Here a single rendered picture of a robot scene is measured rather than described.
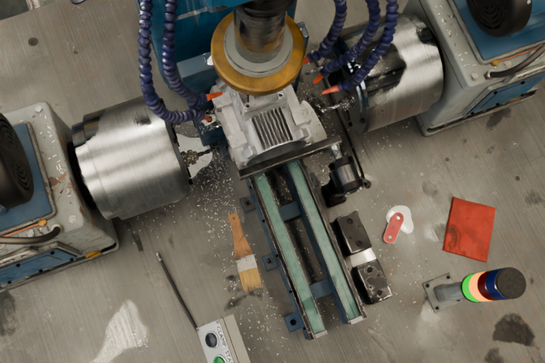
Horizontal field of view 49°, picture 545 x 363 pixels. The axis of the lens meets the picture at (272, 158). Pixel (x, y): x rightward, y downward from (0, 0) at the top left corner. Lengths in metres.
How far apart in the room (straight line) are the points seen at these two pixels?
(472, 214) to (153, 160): 0.87
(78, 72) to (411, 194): 0.97
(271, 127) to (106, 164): 0.36
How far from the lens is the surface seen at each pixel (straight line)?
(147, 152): 1.27
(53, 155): 1.31
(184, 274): 1.58
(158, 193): 1.31
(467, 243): 1.67
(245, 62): 1.13
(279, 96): 1.31
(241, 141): 1.35
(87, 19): 1.83
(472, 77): 1.40
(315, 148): 1.40
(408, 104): 1.40
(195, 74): 1.33
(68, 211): 1.27
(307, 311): 1.45
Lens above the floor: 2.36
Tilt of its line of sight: 75 degrees down
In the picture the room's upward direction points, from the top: 10 degrees clockwise
